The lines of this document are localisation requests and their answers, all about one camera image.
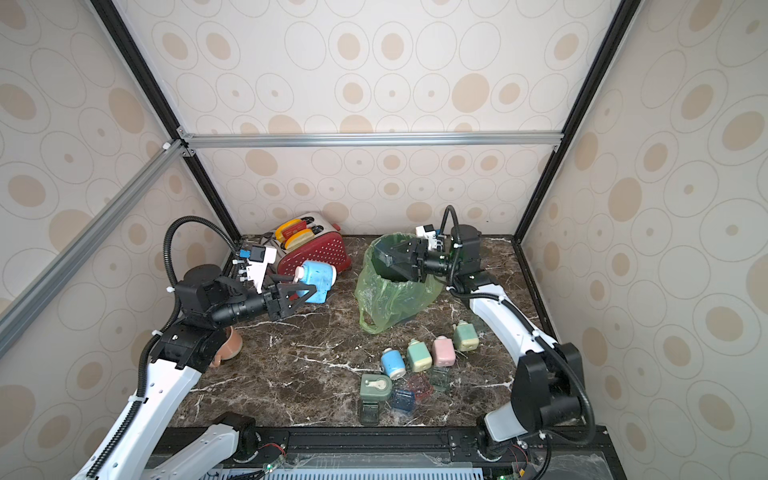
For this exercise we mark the silver aluminium side bar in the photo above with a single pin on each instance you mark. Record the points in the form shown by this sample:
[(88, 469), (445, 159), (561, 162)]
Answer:
[(26, 308)]

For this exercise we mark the brown tape roll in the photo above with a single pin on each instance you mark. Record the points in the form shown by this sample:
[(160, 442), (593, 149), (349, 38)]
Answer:
[(229, 349)]

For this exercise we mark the silver aluminium crossbar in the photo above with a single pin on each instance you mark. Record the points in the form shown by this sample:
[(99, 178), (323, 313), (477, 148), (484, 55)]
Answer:
[(359, 140)]

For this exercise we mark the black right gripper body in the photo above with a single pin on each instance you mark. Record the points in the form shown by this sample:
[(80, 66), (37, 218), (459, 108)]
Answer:
[(417, 258)]

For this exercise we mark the clear pink shavings tray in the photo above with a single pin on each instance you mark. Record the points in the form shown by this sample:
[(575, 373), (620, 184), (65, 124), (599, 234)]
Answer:
[(420, 386)]

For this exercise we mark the clear blue shavings tray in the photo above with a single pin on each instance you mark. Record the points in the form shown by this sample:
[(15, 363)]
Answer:
[(402, 401)]

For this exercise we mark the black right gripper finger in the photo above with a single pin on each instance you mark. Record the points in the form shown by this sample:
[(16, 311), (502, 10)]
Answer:
[(399, 271), (393, 247)]

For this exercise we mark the light green pencil sharpener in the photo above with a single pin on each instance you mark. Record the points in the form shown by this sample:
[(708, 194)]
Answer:
[(418, 356)]

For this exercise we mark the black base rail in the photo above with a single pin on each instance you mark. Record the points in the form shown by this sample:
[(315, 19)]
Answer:
[(444, 446)]

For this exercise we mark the blue pencil sharpener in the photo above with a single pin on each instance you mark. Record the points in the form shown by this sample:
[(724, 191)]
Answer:
[(322, 276), (393, 364)]

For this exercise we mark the clear green shavings tray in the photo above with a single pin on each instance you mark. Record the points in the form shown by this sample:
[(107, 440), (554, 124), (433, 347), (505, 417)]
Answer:
[(440, 379)]

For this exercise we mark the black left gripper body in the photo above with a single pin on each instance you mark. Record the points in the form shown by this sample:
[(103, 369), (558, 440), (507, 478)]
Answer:
[(273, 304)]

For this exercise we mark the mint green pencil sharpener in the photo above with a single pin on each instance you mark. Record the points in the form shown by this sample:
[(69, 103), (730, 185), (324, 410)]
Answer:
[(465, 337)]

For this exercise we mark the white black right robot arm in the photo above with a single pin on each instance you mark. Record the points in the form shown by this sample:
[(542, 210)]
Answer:
[(548, 396)]

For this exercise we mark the pink pencil sharpener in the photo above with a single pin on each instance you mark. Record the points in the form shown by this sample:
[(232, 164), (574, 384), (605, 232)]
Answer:
[(443, 352)]

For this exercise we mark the clear dark shavings tray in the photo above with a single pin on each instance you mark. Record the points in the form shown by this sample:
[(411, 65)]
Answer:
[(369, 413)]

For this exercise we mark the green plastic bin liner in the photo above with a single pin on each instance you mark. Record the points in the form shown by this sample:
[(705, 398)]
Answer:
[(384, 297)]

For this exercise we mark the red plastic basket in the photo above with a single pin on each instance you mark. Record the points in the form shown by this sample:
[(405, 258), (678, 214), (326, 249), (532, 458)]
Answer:
[(327, 248)]

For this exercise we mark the sage green pencil sharpener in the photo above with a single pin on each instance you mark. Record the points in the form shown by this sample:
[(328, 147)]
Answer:
[(375, 388)]

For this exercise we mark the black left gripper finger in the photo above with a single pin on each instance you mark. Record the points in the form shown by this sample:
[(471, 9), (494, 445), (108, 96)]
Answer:
[(292, 287), (292, 300)]

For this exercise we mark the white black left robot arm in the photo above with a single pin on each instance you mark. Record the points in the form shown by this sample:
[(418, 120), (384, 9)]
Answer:
[(207, 306)]

